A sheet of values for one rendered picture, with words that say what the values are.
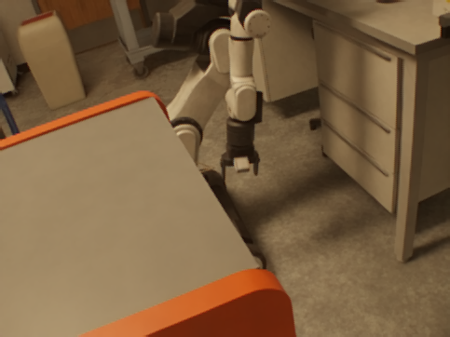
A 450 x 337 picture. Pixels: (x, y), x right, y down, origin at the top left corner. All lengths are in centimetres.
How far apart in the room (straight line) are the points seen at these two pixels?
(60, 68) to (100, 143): 309
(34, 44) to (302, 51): 195
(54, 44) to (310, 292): 258
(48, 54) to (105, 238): 320
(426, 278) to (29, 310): 158
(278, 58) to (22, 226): 212
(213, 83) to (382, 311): 97
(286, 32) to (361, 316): 146
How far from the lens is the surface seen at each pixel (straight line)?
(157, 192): 40
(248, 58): 130
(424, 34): 131
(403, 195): 160
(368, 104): 161
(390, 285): 176
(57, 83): 363
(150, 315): 30
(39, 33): 351
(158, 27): 143
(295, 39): 247
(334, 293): 173
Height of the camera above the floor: 136
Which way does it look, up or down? 35 degrees down
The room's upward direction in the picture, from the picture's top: 12 degrees counter-clockwise
